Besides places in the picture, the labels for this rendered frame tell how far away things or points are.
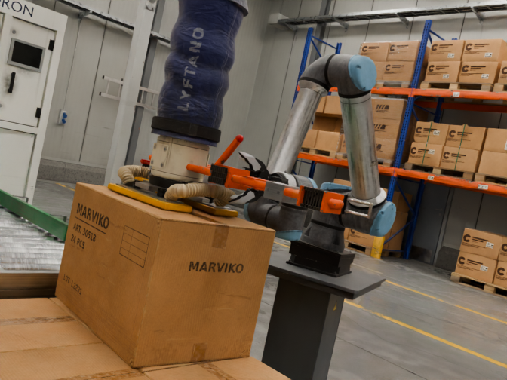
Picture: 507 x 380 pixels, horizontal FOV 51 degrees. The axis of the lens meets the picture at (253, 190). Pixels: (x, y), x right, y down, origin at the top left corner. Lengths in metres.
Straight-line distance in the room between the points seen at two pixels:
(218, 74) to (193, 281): 0.64
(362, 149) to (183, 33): 0.77
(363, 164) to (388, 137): 7.67
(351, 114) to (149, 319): 0.99
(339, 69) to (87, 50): 10.07
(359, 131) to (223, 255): 0.73
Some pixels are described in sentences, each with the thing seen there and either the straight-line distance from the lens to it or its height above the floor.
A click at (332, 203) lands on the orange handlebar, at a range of 1.26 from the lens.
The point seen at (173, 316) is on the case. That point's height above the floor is 0.68.
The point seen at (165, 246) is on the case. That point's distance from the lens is 1.38.
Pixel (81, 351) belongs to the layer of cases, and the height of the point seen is 0.54.
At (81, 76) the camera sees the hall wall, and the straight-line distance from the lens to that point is 11.64.
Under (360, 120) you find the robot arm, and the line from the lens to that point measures 1.92.
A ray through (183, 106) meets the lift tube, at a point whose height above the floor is 1.25.
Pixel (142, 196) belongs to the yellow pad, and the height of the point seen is 0.96.
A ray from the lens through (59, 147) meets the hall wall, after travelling 11.53.
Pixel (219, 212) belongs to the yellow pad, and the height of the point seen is 0.96.
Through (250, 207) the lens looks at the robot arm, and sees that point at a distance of 1.84.
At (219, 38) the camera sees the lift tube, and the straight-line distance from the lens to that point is 1.68.
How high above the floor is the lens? 1.12
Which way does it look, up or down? 2 degrees down
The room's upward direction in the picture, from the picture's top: 12 degrees clockwise
